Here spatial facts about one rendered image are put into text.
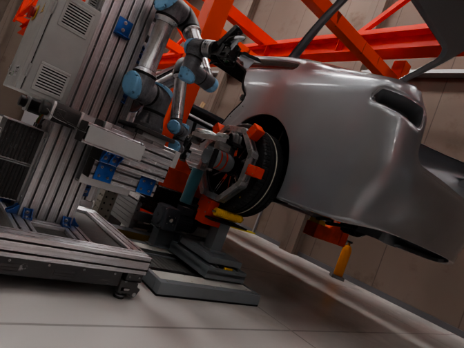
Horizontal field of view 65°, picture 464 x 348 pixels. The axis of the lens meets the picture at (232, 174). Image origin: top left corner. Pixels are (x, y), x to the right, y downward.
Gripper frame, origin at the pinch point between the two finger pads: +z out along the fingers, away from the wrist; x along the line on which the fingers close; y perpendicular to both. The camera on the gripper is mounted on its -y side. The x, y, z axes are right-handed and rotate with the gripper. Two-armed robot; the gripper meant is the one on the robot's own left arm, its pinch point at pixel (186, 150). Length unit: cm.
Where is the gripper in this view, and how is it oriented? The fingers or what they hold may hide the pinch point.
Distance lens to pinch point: 260.3
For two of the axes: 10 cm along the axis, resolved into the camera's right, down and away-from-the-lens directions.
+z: 0.7, 0.7, 9.9
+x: 9.3, 3.5, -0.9
